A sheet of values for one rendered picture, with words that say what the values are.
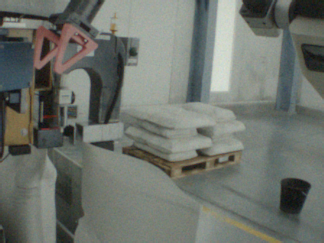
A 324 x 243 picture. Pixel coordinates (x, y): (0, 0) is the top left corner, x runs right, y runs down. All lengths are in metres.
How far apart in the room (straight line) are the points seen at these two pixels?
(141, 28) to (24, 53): 5.53
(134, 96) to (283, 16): 5.37
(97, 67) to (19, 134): 0.30
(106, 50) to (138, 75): 5.16
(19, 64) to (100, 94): 0.44
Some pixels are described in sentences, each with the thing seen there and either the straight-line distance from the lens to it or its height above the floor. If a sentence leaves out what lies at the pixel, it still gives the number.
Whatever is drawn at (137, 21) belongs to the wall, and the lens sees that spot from 6.16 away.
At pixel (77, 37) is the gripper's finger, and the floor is 1.32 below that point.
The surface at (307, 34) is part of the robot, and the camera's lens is 0.93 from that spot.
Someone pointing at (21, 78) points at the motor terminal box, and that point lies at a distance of 0.73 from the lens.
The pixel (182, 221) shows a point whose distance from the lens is 0.75.
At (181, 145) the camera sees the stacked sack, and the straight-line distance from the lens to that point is 3.76.
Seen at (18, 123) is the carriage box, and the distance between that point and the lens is 1.02.
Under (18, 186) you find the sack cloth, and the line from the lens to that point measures 1.39.
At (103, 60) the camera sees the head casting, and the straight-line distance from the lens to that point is 1.10.
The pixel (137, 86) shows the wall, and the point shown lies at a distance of 6.27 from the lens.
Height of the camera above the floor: 1.31
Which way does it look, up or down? 11 degrees down
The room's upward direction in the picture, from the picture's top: 5 degrees clockwise
